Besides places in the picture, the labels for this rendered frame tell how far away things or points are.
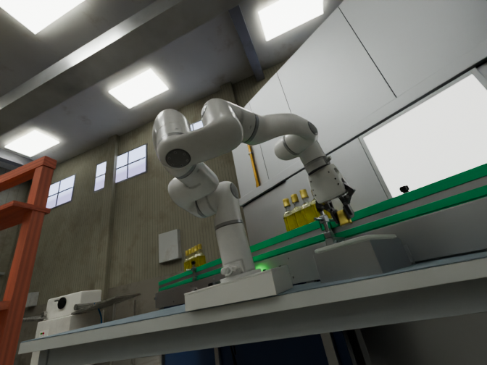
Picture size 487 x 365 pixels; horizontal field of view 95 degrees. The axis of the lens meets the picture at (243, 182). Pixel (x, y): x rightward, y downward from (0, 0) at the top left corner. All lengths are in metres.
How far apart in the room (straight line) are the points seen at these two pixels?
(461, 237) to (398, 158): 0.40
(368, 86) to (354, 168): 0.41
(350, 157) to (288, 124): 0.64
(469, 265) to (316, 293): 0.29
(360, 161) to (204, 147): 0.84
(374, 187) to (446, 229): 0.35
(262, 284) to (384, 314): 0.27
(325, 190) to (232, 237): 0.32
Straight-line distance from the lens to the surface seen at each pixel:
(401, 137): 1.15
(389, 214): 0.94
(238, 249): 0.69
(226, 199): 0.72
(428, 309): 0.65
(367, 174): 1.15
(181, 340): 0.77
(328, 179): 0.72
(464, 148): 1.09
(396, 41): 1.39
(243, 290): 0.60
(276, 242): 1.07
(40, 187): 2.79
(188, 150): 0.49
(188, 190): 0.68
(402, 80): 1.28
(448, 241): 0.88
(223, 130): 0.48
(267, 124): 0.61
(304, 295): 0.59
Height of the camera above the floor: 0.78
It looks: 25 degrees up
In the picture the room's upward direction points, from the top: 11 degrees counter-clockwise
